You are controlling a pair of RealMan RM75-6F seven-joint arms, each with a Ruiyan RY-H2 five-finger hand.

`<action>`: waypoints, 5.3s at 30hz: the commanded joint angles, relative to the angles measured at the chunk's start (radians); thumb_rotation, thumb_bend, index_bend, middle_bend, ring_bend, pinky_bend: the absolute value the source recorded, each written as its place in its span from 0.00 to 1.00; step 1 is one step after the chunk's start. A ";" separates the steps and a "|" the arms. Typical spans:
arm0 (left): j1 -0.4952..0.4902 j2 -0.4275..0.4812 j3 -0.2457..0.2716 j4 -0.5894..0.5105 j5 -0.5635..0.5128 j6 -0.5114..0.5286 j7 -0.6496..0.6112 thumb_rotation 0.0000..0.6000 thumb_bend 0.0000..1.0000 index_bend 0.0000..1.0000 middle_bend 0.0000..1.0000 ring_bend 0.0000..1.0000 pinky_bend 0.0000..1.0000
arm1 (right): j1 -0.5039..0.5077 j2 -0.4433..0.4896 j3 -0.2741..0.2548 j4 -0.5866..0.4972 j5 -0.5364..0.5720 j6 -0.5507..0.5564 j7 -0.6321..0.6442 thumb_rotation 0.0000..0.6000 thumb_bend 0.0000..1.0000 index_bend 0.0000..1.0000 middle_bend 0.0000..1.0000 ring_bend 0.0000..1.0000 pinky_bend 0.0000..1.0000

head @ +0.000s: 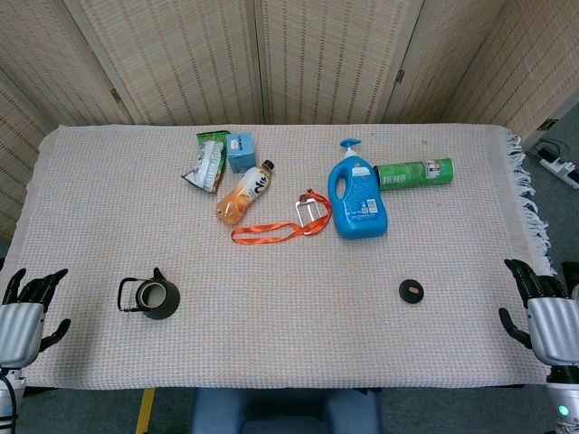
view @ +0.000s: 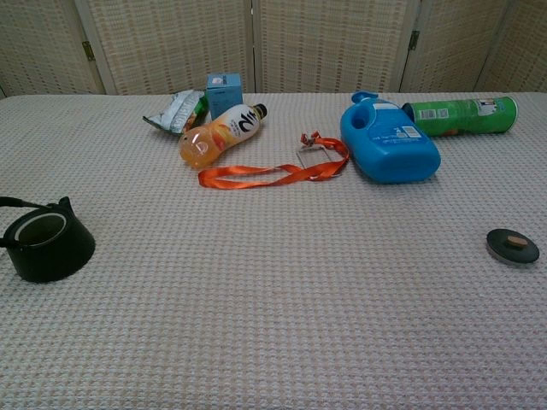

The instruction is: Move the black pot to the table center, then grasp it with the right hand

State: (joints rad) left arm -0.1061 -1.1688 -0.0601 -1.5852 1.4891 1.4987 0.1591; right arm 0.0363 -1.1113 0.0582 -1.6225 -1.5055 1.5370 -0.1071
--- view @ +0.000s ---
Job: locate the black cast iron teapot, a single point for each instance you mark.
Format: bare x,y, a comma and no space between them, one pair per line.
51,260

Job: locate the black teapot lid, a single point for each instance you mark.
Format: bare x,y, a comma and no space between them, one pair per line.
500,250

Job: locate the clear plastic badge holder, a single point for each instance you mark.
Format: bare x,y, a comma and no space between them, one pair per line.
314,157

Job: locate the orange juice plastic bottle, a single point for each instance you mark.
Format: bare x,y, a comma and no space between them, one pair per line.
222,132

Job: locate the beige waffle tablecloth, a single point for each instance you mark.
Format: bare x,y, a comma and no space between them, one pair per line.
273,299

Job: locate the light blue carton box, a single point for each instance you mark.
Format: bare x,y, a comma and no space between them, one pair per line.
222,98

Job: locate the blue detergent jug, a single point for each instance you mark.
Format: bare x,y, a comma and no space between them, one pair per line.
393,158

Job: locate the silver green snack bag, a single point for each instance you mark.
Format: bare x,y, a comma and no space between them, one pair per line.
175,113

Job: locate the woven folding screen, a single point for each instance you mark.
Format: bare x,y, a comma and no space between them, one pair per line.
171,42

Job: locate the green chips can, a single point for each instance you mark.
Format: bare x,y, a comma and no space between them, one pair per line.
461,115

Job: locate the brass screen hinge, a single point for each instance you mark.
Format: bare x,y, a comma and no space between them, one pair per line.
414,40
88,50

